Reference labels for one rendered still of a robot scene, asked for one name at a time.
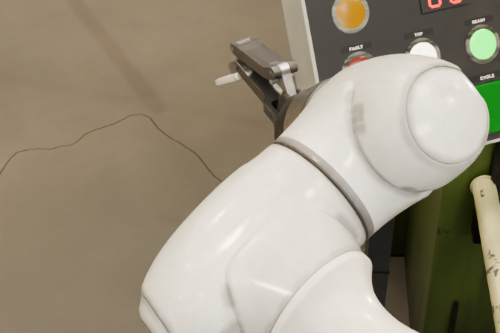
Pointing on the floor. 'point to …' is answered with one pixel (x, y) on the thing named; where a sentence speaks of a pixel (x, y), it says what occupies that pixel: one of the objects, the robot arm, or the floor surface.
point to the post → (380, 258)
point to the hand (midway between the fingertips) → (251, 139)
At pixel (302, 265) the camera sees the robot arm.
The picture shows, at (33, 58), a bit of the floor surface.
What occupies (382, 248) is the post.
